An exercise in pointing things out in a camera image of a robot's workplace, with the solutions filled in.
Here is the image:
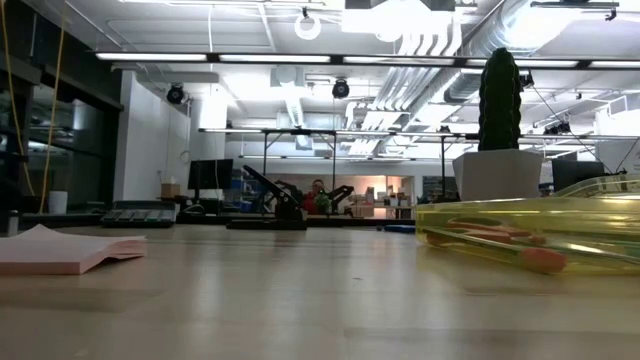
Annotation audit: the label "person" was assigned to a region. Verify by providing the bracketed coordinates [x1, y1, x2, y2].
[301, 178, 327, 216]

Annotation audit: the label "red-handled scissors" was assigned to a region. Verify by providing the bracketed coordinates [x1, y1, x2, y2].
[427, 215, 549, 259]

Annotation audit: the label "red eraser block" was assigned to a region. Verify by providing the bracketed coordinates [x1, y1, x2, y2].
[518, 246, 569, 275]

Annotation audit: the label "pink sticky note pad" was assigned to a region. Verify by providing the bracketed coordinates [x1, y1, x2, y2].
[0, 223, 148, 276]

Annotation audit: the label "long ceiling light bar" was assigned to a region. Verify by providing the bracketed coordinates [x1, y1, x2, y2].
[94, 51, 640, 70]

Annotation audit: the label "blue-handled scissors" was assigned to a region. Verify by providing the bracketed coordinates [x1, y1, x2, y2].
[375, 223, 417, 234]

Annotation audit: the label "yellow transparent pencil case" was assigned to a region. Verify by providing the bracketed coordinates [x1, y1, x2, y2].
[414, 174, 640, 275]

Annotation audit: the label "black calculator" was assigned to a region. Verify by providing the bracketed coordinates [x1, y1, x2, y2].
[99, 199, 179, 227]

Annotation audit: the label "black metal table frame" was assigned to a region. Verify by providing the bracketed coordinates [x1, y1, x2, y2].
[0, 212, 417, 232]

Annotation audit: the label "black computer monitor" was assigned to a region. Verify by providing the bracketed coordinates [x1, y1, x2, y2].
[551, 159, 606, 194]
[188, 158, 235, 201]

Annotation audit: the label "yellow hanging cord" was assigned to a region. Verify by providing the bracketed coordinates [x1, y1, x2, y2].
[0, 0, 35, 197]
[38, 19, 67, 215]

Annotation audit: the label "white ring lamp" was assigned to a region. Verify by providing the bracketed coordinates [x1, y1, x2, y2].
[293, 12, 322, 41]

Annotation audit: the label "white cup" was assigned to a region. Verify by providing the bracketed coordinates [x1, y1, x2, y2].
[48, 190, 69, 216]

